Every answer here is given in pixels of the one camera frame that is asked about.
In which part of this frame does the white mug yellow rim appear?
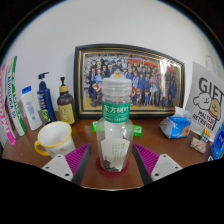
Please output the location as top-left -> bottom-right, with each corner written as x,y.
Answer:
33,120 -> 77,158

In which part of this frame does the white paper gift bag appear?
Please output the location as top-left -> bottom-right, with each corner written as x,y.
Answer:
184,54 -> 224,143

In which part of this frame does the clear plastic drink bottle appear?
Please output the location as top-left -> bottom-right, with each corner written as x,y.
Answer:
95,73 -> 135,174

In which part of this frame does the framed group picture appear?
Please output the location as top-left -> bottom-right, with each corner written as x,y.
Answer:
73,43 -> 186,120

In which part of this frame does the white bottle blue cap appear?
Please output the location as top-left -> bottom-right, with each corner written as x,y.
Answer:
20,85 -> 44,131

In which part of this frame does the dark blue pump bottle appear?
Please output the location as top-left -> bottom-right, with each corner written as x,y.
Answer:
36,71 -> 58,125

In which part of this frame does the small orange blue box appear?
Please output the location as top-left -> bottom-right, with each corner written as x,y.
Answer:
199,128 -> 212,144

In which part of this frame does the blue detergent bottle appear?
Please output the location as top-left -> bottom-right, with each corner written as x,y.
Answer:
209,121 -> 224,161

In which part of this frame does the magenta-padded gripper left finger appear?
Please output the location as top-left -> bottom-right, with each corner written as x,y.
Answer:
41,143 -> 92,186

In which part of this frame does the small clear snack pack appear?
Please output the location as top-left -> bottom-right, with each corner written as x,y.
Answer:
189,135 -> 208,154

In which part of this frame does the brown pump bottle yellow label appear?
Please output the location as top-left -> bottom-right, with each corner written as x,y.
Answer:
56,76 -> 76,126

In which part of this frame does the blue tissue pack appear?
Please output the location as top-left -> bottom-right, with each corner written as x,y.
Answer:
159,106 -> 193,140

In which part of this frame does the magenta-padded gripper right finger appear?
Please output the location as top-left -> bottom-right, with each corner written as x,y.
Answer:
132,143 -> 184,186

